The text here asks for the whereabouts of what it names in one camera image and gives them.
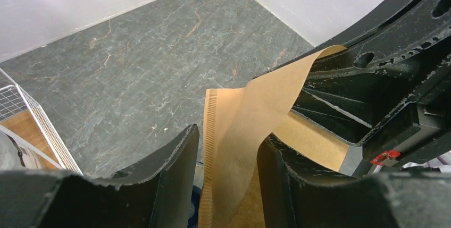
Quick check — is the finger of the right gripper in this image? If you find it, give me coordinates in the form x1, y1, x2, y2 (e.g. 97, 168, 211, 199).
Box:
253, 0, 451, 79

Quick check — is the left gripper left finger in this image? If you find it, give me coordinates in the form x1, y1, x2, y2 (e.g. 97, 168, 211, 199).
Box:
1, 124, 199, 227

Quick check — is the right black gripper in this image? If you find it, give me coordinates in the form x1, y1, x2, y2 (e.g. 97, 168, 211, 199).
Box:
293, 26, 450, 177

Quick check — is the grey toilet paper roll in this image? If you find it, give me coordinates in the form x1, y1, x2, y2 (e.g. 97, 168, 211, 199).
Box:
1, 132, 43, 170

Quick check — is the brown paper coffee filter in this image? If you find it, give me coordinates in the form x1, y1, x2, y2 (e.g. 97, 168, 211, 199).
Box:
198, 45, 348, 227

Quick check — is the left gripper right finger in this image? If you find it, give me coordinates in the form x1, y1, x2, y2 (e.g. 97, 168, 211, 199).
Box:
257, 134, 450, 227

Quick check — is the white wire shelf rack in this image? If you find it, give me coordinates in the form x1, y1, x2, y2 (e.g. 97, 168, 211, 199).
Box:
1, 70, 82, 175

